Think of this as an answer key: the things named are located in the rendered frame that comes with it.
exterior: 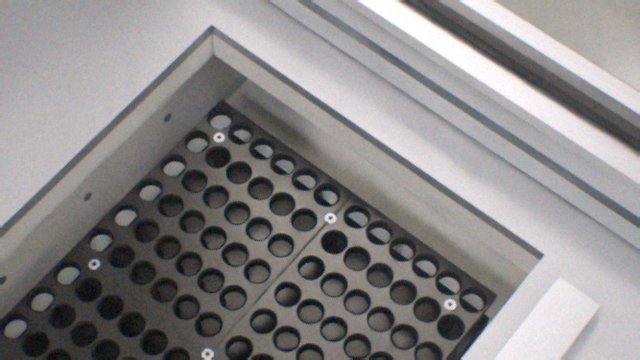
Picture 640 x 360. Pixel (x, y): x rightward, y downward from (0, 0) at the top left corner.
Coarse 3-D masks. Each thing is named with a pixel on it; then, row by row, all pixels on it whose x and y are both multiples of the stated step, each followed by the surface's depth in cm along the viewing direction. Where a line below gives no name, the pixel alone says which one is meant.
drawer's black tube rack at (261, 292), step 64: (192, 128) 66; (128, 192) 64; (192, 192) 64; (256, 192) 67; (64, 256) 62; (128, 256) 65; (192, 256) 63; (256, 256) 62; (320, 256) 62; (0, 320) 61; (64, 320) 64; (128, 320) 64; (192, 320) 61; (256, 320) 64; (320, 320) 61; (384, 320) 64; (448, 320) 61
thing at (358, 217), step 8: (264, 152) 71; (272, 152) 71; (280, 160) 71; (288, 168) 71; (304, 176) 70; (304, 184) 70; (312, 184) 70; (320, 192) 70; (328, 192) 70; (328, 200) 70; (336, 200) 70; (352, 216) 69; (360, 216) 69; (360, 224) 69; (376, 232) 69; (384, 232) 69; (384, 240) 68; (400, 248) 68
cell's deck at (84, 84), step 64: (64, 0) 64; (128, 0) 64; (192, 0) 64; (256, 0) 64; (0, 64) 62; (64, 64) 62; (128, 64) 62; (192, 64) 64; (256, 64) 63; (320, 64) 62; (0, 128) 60; (64, 128) 60; (128, 128) 63; (320, 128) 64; (384, 128) 61; (448, 128) 61; (0, 192) 59; (64, 192) 61; (448, 192) 59; (512, 192) 59; (0, 256) 60; (512, 256) 60; (576, 256) 57; (512, 320) 56
